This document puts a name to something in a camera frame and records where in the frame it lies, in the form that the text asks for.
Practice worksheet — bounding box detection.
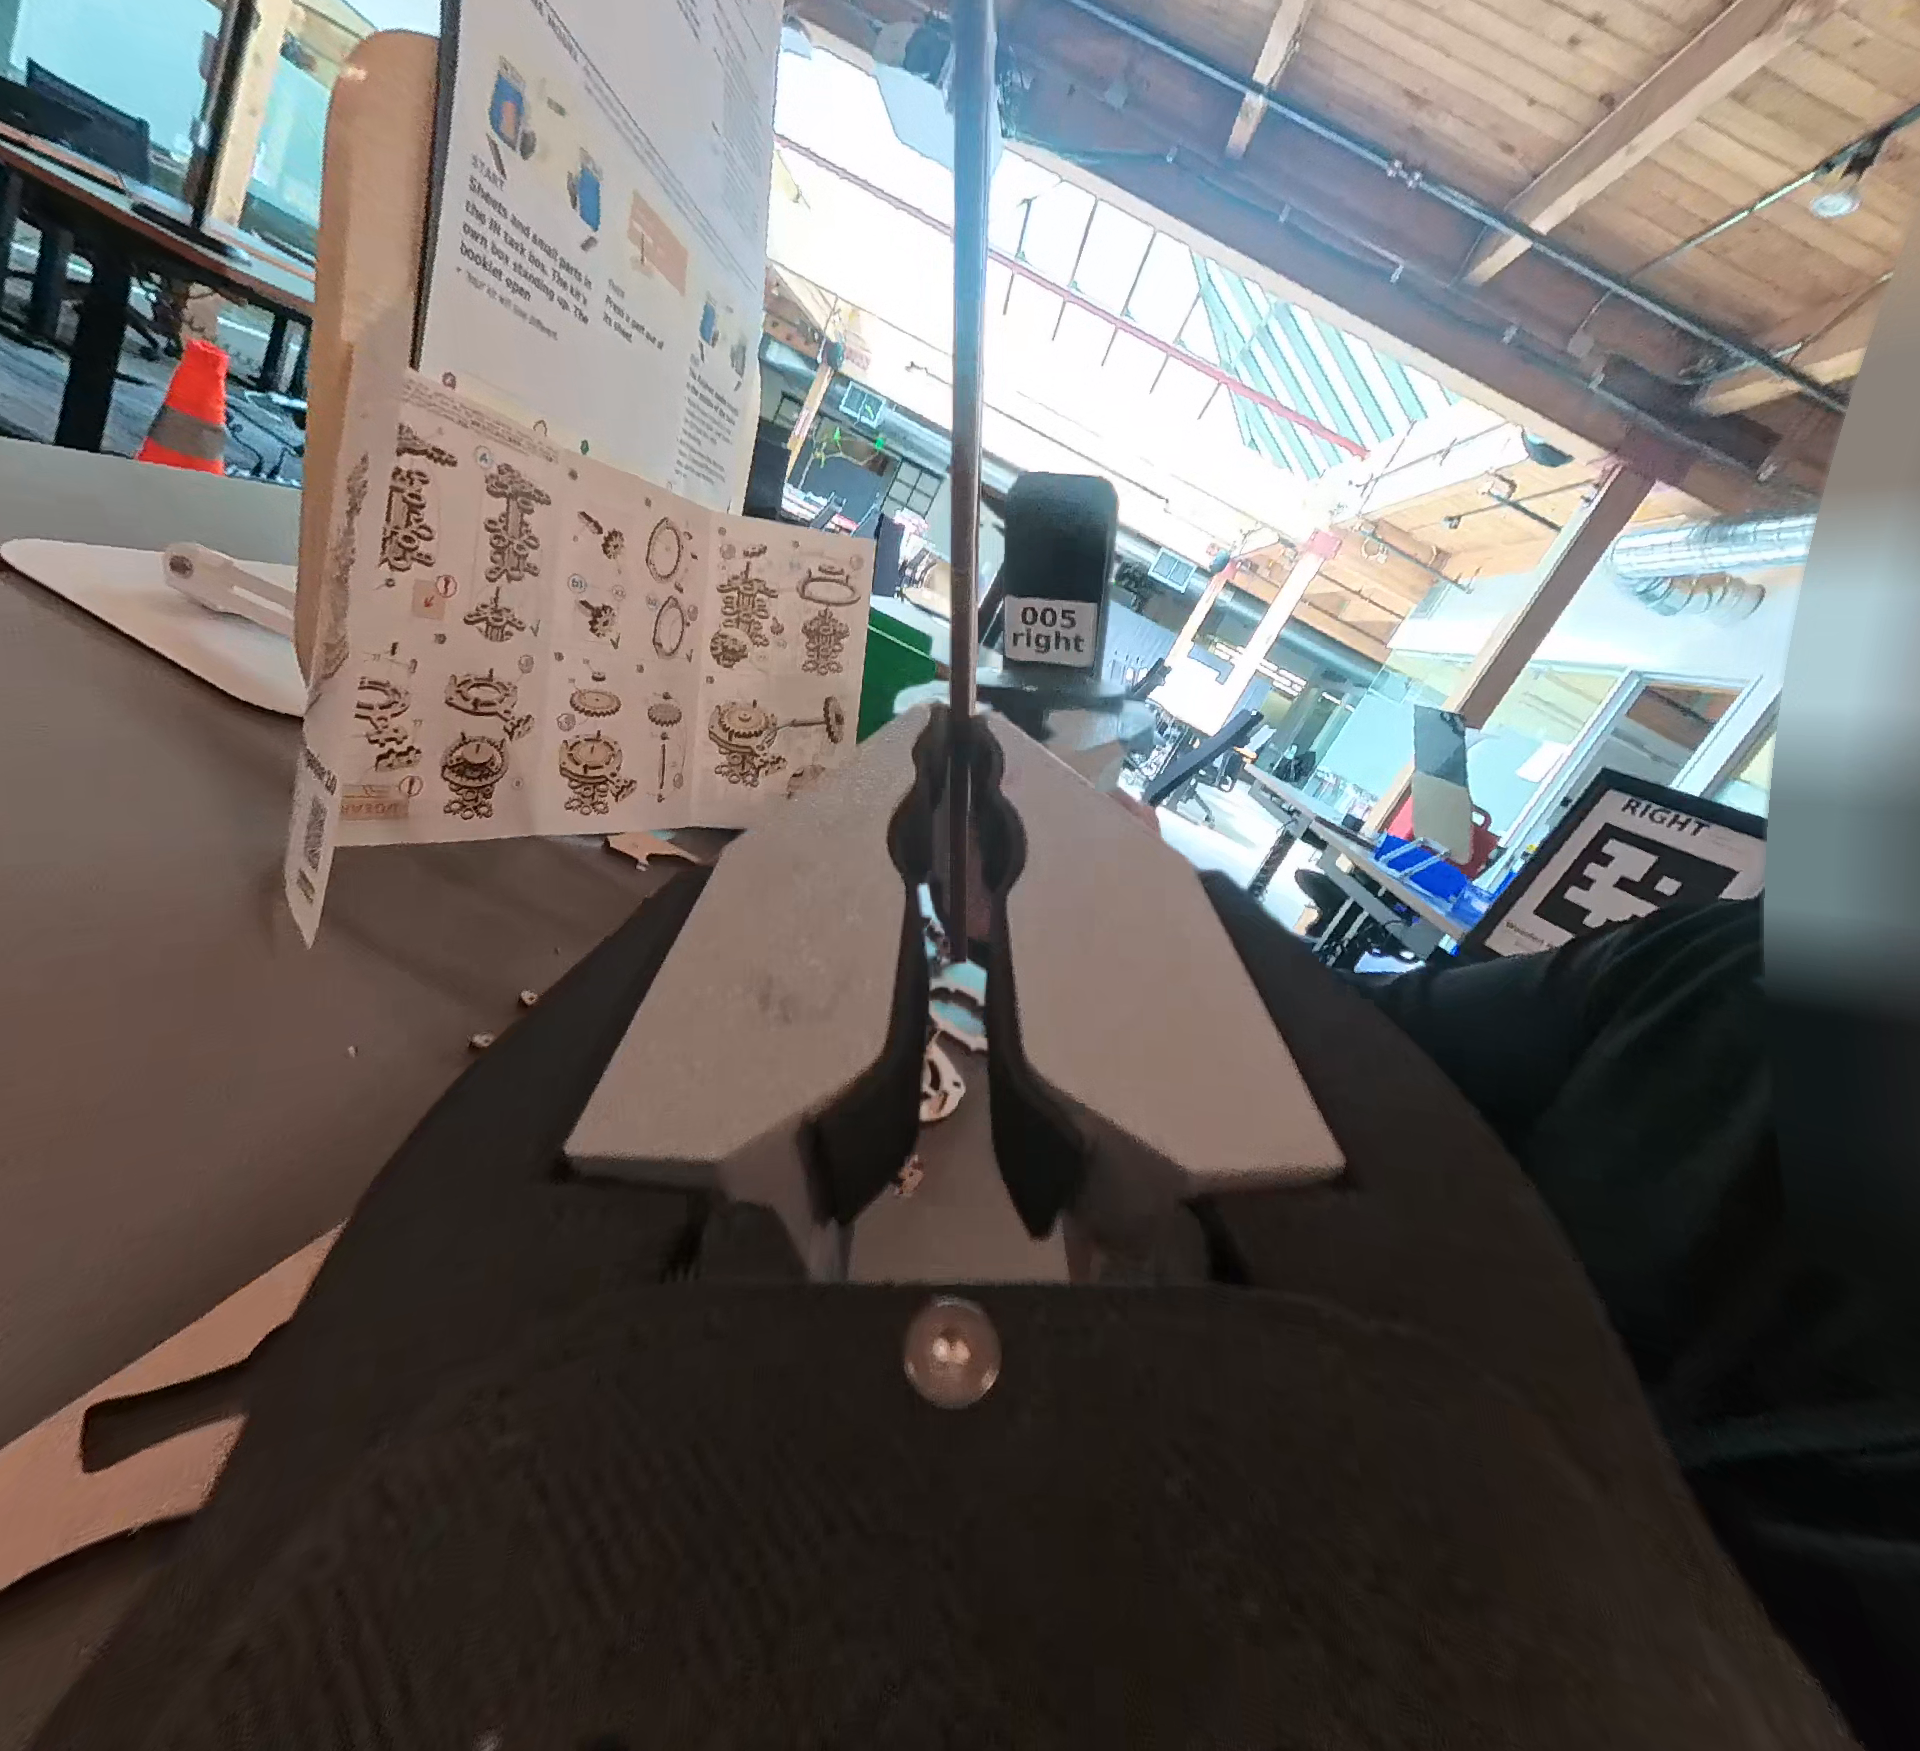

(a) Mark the wooden parts sheet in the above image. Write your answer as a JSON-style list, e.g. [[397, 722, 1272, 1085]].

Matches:
[[936, 0, 1003, 952]]

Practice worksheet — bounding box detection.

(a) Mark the orange traffic cone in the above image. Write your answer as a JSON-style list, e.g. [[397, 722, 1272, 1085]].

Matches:
[[136, 339, 229, 477]]

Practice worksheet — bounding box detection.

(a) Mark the white mat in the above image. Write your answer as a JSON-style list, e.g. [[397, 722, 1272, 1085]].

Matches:
[[0, 538, 312, 719]]

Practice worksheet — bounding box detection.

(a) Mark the white instruction poster board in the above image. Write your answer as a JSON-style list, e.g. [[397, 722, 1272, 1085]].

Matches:
[[410, 0, 789, 515]]

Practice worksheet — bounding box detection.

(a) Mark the black white tag sign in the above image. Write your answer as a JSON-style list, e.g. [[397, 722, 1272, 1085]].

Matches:
[[1464, 770, 1770, 966]]

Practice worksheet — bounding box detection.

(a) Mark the silver air duct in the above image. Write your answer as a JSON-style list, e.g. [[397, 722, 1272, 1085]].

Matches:
[[1610, 515, 1817, 618]]

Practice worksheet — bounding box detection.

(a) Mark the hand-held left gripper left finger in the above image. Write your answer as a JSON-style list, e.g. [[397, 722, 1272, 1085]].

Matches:
[[560, 704, 960, 1280]]

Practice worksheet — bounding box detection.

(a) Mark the white flat wooden part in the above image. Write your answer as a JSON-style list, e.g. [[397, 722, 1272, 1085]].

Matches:
[[161, 543, 300, 631]]

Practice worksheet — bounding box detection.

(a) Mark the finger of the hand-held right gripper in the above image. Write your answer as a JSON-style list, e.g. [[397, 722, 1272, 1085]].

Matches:
[[1047, 704, 1159, 802]]

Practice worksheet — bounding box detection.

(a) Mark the person's right forearm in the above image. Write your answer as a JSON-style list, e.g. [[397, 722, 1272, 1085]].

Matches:
[[1356, 897, 1920, 1446]]

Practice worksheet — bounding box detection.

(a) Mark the wooden office desk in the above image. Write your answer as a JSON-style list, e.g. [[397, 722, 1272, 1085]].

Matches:
[[0, 116, 317, 452]]

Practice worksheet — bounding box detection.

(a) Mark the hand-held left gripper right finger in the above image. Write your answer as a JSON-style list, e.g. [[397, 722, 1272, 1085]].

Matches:
[[966, 704, 1347, 1257]]

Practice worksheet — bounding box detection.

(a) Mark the large wooden offcut sheet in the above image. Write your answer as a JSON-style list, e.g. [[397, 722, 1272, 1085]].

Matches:
[[0, 1227, 348, 1596]]

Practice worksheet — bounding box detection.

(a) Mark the green plastic bin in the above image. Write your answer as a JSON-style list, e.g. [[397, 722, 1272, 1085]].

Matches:
[[854, 603, 936, 732]]

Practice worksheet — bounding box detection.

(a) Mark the black monitor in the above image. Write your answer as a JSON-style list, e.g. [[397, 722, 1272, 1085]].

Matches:
[[22, 57, 152, 186]]

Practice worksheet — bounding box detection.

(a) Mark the plywood backing board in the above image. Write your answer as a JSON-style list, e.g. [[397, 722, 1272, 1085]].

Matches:
[[292, 25, 446, 697]]

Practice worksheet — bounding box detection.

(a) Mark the folded instruction booklet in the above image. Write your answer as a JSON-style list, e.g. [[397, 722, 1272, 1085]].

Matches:
[[281, 363, 879, 952]]

